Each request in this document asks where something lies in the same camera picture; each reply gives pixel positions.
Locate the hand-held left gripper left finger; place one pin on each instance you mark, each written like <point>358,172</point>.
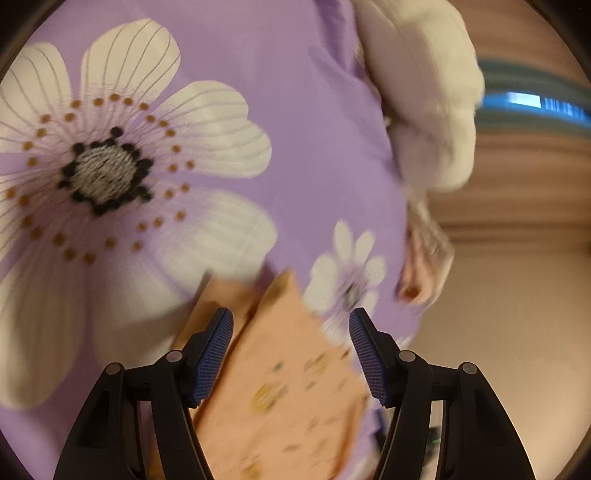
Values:
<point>212,355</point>

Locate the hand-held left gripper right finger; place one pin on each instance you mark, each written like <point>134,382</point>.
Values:
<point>369,355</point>

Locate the orange printed long-sleeve shirt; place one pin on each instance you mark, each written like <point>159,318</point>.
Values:
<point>286,360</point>

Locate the pink folded garment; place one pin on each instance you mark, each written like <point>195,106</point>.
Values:
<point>415,277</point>

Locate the cream folded cloth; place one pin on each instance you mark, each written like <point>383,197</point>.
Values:
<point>429,226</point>

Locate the purple floral bedsheet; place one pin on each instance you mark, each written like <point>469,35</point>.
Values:
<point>295,152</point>

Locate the beige curtain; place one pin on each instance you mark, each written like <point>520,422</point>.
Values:
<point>508,32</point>
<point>517,184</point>

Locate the white fluffy blanket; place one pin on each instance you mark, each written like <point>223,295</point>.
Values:
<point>429,92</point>

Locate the teal curtain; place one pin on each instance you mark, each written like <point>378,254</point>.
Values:
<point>521,106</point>

